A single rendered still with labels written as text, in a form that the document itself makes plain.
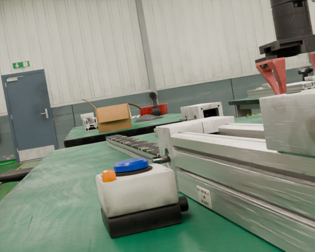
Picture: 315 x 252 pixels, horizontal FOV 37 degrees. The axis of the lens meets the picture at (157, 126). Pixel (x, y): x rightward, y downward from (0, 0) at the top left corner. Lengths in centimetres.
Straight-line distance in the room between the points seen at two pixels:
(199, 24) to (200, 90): 163
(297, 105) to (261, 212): 13
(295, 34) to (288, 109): 46
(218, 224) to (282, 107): 20
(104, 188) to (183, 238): 10
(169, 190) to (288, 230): 18
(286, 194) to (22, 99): 1143
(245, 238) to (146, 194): 12
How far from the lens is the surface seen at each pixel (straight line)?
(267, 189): 40
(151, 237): 50
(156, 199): 52
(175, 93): 1185
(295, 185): 35
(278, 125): 35
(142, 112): 429
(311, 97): 30
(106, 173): 51
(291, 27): 78
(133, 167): 53
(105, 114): 284
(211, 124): 70
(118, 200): 51
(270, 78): 80
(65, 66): 1175
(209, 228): 50
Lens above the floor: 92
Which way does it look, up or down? 3 degrees down
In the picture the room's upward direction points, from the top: 9 degrees counter-clockwise
